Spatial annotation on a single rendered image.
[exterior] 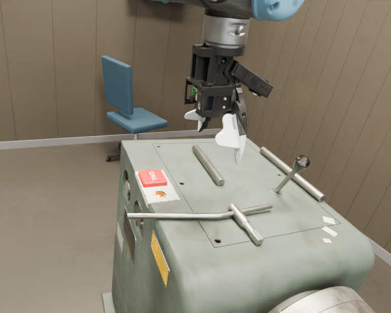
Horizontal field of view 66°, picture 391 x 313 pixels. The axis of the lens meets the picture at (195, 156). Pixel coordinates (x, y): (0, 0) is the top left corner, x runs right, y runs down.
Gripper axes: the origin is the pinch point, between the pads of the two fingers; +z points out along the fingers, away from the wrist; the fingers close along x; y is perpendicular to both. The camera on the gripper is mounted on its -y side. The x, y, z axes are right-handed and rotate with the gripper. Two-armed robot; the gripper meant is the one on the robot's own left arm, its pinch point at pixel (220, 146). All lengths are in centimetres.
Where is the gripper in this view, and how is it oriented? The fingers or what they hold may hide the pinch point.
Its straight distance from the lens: 61.8
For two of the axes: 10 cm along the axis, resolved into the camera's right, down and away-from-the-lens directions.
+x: 4.7, 4.7, -7.5
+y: -8.8, 1.7, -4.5
